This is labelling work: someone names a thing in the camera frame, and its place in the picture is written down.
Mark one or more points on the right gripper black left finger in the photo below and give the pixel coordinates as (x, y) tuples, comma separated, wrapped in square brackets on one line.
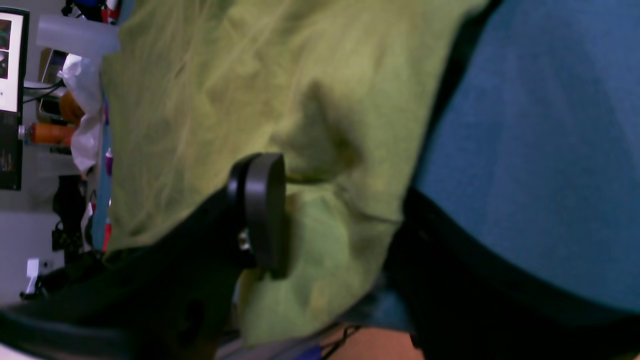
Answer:
[(169, 301)]

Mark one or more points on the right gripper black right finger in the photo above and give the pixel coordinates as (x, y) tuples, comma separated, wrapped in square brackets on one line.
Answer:
[(466, 303)]

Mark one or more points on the olive green t-shirt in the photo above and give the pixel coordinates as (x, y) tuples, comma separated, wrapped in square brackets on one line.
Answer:
[(342, 88)]

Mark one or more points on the blue table cloth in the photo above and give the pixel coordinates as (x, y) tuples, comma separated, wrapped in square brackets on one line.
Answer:
[(529, 171)]

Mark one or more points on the white plastic bag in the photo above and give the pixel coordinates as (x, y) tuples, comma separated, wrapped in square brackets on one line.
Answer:
[(82, 78)]

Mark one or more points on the translucent plastic cup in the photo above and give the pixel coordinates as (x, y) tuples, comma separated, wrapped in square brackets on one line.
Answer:
[(77, 36)]

